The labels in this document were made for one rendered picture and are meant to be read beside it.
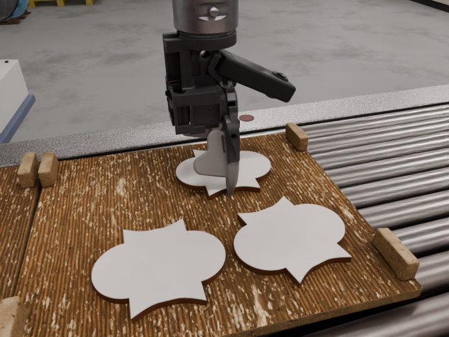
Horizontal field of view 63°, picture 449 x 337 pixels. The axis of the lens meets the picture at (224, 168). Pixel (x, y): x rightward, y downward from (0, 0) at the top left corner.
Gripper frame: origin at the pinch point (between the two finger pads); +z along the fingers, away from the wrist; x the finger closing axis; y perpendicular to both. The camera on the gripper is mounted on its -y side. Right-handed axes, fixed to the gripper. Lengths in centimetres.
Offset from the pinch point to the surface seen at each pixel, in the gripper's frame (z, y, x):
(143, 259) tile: -0.4, 13.1, 15.3
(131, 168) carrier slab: 0.6, 13.5, -4.6
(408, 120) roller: 3.5, -42.2, -12.2
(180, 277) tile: -0.4, 9.5, 18.7
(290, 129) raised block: -1.6, -13.0, -6.2
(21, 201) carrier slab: 0.5, 28.3, -0.1
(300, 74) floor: 96, -147, -274
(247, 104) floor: 95, -76, -220
